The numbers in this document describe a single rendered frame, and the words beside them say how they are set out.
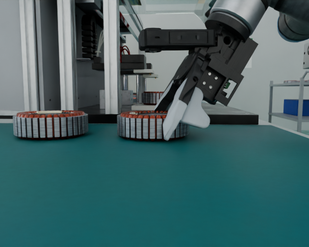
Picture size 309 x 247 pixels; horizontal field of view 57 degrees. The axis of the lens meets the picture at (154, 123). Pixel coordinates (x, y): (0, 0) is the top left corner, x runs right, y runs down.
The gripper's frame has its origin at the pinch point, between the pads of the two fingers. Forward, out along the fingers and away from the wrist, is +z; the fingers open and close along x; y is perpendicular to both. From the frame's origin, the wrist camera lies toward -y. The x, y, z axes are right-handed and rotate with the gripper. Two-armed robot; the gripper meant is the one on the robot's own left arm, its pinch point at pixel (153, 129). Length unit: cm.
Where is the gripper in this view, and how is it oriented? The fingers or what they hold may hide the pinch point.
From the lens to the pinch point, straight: 44.9
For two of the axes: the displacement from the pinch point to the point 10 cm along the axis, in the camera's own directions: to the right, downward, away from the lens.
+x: -1.6, -1.1, 9.8
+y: 8.5, 4.9, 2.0
